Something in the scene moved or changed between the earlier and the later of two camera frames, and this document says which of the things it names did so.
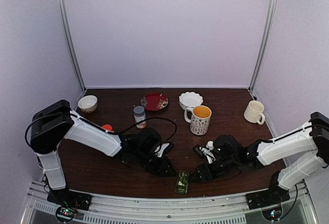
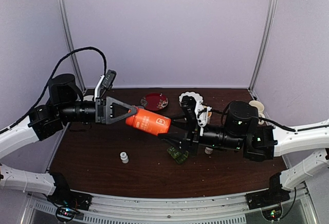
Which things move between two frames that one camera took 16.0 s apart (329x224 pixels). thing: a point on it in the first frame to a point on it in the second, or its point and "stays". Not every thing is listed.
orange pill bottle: [108, 127] to [149, 122]
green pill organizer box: [182, 183] to [179, 157]
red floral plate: [153, 101] stays
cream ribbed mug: [254, 112] stays
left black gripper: [161, 169] to [101, 110]
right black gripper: [202, 169] to [189, 140]
